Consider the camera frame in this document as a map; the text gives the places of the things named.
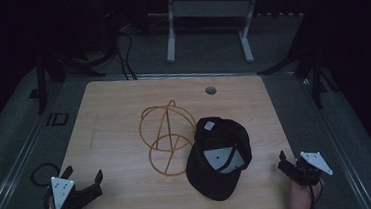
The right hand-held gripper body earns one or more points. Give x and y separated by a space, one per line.
314 163

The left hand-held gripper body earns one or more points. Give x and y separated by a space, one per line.
62 191

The black baseball cap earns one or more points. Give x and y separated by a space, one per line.
217 175

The person's right hand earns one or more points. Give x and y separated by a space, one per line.
303 198

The black tripod stand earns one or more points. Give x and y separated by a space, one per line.
42 85
315 74

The grey table grommet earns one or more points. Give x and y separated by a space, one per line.
210 90

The white metal stand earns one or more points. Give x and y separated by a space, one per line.
206 9

